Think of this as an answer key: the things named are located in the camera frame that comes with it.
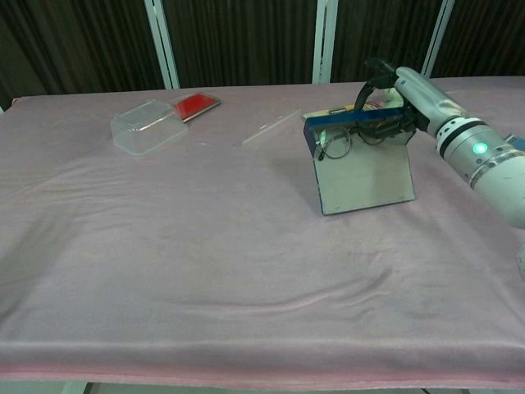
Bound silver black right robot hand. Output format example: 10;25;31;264
353;58;464;139

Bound wire-frame eyeglasses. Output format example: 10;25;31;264
314;126;395;162

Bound dark blue glasses case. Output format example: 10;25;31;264
303;105;415;216

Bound razor in yellow blister pack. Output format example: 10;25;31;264
303;98;386;121

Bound red flat card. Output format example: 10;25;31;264
174;93;222;124

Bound pink tablecloth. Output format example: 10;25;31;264
0;76;525;391

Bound clear plastic container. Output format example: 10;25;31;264
110;99;189;158

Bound white frame post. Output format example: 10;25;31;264
419;0;456;80
144;0;180;90
312;0;340;85

